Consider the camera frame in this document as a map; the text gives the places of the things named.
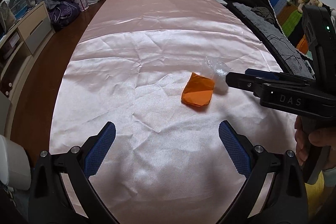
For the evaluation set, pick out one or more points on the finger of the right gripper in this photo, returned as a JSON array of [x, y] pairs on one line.
[[245, 82], [265, 73]]

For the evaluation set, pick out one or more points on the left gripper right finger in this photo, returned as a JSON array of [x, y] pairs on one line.
[[286, 200]]

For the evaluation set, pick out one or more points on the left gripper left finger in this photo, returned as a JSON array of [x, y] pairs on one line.
[[49, 201]]

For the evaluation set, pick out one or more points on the white round trash bin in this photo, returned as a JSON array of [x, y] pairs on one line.
[[15, 166]]

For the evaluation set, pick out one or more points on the person right hand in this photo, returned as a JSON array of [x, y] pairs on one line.
[[320, 138]]

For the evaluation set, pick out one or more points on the clear plastic bag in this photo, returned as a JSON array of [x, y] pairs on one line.
[[216, 69]]

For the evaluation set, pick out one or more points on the orange crumpled paper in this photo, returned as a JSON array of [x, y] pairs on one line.
[[198, 91]]

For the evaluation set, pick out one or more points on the striped knitted blanket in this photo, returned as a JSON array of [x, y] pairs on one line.
[[290, 22]]

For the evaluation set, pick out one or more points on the black sofa bed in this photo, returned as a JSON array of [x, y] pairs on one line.
[[259, 16]]

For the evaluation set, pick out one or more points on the pink satin tablecloth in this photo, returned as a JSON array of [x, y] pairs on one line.
[[167, 163]]

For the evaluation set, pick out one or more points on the wooden tv cabinet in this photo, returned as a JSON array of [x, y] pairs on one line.
[[20, 48]]

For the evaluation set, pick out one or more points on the purple bag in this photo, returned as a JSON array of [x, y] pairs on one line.
[[64, 14]]

